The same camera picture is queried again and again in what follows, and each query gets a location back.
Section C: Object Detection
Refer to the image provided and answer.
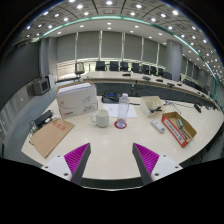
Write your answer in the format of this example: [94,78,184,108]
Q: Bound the black marker pen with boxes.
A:
[179,128,191,140]

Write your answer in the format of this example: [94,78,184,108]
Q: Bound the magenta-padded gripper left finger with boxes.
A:
[41,142,92,186]

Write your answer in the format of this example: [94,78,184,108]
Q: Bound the brown paper envelope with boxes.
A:
[29,117,76,159]

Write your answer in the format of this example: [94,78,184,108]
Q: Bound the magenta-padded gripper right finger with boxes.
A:
[132,142,184,185]

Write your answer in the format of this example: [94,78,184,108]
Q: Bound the open brown and red box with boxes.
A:
[161,111,198,148]

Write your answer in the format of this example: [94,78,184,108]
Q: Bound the black power strip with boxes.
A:
[33,109,54,127]

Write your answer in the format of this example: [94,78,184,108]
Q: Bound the flat round red coaster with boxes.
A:
[113,120,128,130]

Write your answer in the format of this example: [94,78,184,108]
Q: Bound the black desk conference unit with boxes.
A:
[101,90,123,104]

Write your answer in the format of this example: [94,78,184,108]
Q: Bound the white remote control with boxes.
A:
[150,118,166,134]

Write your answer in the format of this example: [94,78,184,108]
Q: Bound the grey CRT monitor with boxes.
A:
[32,78,51,96]

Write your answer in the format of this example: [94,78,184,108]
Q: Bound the white ceramic mug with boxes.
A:
[90,108,110,129]

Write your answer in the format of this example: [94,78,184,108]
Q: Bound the ceiling lights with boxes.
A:
[24,0,223,81]

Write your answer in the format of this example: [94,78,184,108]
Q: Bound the black office chairs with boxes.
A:
[74,60,174,79]

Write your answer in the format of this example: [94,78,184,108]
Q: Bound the open white cardboard box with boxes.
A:
[139,95,166,118]

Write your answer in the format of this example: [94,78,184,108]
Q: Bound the white copy paper box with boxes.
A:
[55,80,99,119]

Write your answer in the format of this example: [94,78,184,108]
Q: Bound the clear plastic water bottle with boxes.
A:
[115,92,131,129]

